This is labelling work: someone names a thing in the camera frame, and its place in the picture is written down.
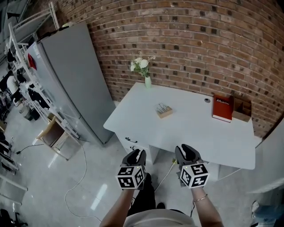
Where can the open wooden crate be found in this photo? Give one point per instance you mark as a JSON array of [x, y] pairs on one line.
[[53, 133]]

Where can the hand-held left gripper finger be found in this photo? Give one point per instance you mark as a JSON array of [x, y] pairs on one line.
[[132, 155], [142, 157]]

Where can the white board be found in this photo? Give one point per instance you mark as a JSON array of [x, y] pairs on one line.
[[269, 159]]

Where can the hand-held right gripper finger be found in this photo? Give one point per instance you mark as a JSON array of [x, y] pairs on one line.
[[178, 154], [190, 152]]

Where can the person's left forearm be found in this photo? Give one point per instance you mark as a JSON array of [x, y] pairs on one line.
[[115, 210]]

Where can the white flower bouquet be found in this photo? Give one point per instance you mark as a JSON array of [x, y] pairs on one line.
[[142, 64]]

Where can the black office chair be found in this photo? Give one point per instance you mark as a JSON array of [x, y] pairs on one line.
[[10, 218]]

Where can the person's right forearm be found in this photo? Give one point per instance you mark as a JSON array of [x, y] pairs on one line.
[[205, 210]]

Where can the grey refrigerator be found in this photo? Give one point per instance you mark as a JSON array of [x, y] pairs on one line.
[[73, 84]]

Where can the person's beige shirt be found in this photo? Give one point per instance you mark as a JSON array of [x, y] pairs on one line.
[[159, 219]]

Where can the person's black trousers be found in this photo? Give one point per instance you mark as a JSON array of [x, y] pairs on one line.
[[144, 195]]

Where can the wooden desk organizer box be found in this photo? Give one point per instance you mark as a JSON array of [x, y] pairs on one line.
[[241, 110]]

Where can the white metal shelf rack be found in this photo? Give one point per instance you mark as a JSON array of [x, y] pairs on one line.
[[24, 73]]

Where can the pale green vase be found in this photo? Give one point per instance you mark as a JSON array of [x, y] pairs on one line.
[[148, 82]]

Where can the white flat panel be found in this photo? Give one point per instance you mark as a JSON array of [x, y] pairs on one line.
[[11, 190]]

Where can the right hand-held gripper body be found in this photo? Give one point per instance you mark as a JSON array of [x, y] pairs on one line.
[[195, 176]]

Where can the red cloth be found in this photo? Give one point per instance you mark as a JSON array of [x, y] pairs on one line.
[[31, 61]]

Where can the red hardcover book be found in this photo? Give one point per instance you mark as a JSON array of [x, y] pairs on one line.
[[222, 107]]

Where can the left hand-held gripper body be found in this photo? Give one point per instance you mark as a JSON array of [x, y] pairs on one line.
[[129, 179]]

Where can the person's black shoe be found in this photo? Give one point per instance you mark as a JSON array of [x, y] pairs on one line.
[[160, 205]]

